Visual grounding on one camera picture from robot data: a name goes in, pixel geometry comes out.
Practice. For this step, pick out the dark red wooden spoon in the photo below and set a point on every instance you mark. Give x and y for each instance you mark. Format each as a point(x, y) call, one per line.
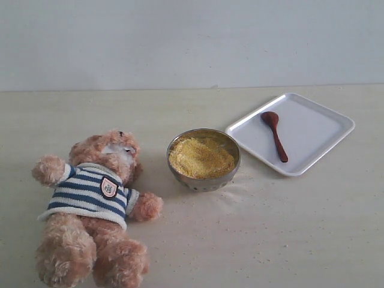
point(271, 119)

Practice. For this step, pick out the plush bear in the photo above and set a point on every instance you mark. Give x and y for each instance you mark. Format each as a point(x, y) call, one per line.
point(86, 218)

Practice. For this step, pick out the yellow millet grain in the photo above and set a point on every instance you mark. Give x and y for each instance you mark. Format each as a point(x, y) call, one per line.
point(201, 159)

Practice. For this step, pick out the steel bowl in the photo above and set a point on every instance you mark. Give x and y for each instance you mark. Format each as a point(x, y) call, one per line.
point(225, 141)

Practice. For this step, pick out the white plastic tray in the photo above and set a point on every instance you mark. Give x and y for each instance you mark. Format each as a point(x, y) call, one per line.
point(306, 129)

